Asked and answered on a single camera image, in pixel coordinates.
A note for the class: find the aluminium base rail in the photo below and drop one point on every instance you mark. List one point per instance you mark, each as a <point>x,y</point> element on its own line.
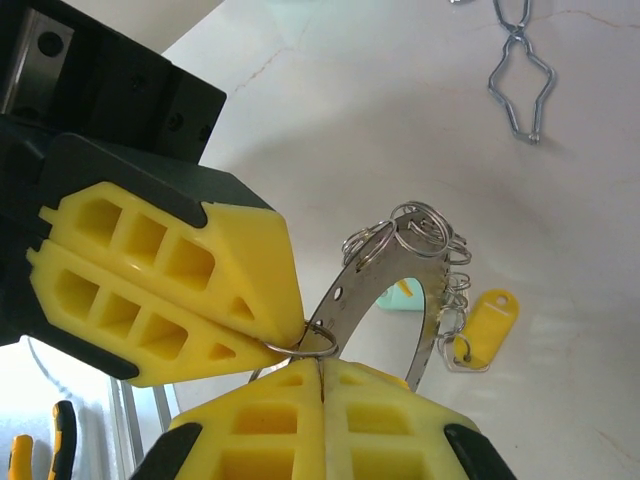
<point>120,400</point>

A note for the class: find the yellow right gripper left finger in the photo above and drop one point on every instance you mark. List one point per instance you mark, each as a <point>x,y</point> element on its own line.
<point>260,425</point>

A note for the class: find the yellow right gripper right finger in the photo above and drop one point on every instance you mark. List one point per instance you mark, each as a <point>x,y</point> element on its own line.
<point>380,425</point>

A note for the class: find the mint green plastic key tag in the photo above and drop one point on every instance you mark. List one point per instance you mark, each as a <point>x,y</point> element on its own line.
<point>395,302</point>

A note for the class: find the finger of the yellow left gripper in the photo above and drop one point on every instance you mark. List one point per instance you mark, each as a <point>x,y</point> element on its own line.
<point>125,320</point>
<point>240,240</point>

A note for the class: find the yellow plastic key tag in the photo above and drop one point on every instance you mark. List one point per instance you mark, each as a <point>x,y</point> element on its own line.
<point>487,325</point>

